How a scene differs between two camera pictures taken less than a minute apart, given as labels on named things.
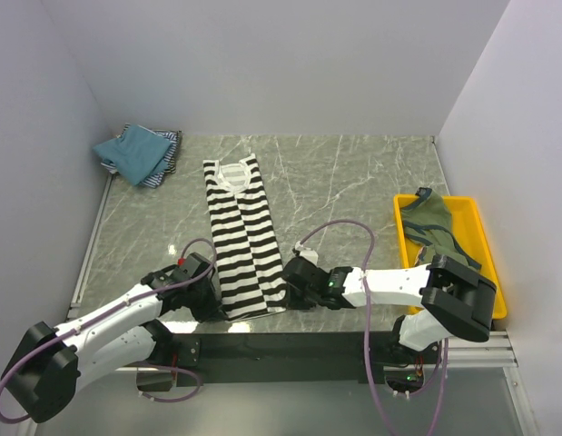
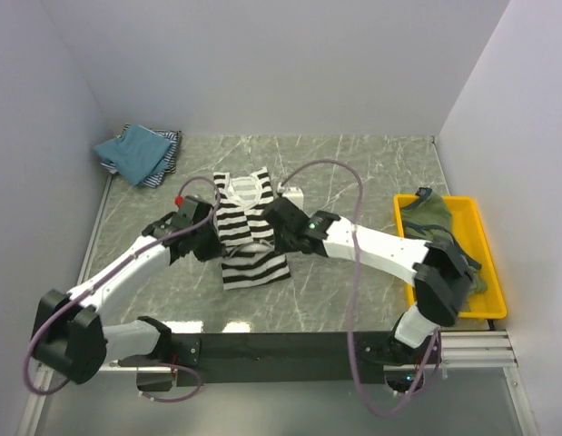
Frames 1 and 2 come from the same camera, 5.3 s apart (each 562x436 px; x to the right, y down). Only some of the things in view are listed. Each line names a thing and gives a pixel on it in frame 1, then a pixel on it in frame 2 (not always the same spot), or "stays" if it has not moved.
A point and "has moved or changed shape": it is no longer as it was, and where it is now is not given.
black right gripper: (293, 302) -> (281, 246)
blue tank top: (136, 153) stays
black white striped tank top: (247, 247) has moved or changed shape
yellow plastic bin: (470, 230) stays
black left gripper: (212, 310) -> (216, 246)
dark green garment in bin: (428, 226) stays
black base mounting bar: (280, 359) stays
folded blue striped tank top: (172, 136) stays
